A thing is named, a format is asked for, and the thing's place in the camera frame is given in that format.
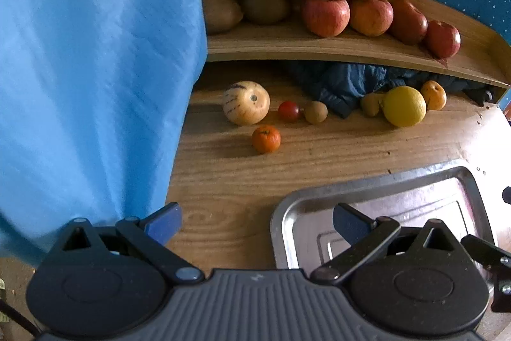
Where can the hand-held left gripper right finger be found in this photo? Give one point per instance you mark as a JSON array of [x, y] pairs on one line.
[[351, 223]]

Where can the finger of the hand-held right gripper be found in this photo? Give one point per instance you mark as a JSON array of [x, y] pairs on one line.
[[485, 251]]

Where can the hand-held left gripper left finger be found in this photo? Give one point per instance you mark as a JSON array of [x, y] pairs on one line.
[[163, 224]]

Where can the metal tray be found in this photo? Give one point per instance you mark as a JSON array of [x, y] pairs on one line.
[[419, 197]]

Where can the small tan round fruit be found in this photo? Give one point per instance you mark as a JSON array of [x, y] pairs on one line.
[[316, 112]]

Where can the orange mandarin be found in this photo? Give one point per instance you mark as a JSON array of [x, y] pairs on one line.
[[266, 139]]

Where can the brown oval fruit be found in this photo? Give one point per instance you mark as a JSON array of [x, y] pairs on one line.
[[371, 105]]

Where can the red cherry tomato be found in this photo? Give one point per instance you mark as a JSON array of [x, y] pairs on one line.
[[288, 111]]

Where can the yellow lemon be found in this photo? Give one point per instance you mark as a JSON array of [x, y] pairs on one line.
[[404, 106]]

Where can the striped pepino melon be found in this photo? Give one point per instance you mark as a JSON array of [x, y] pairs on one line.
[[245, 103]]

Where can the dark blue jacket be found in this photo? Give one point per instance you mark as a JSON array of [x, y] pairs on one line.
[[339, 85]]

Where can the small yellow-orange apple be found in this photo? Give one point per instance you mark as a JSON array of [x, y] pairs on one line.
[[434, 95]]

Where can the light blue cloth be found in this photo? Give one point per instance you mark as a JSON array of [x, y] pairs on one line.
[[99, 65]]

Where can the wooden shelf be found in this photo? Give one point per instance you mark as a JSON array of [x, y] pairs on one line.
[[279, 45]]

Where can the red apple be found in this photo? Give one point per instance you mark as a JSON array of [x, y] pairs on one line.
[[325, 16], [409, 23], [371, 16], [442, 40]]

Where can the brown kiwi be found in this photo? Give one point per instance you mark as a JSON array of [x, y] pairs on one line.
[[265, 5], [219, 14]]

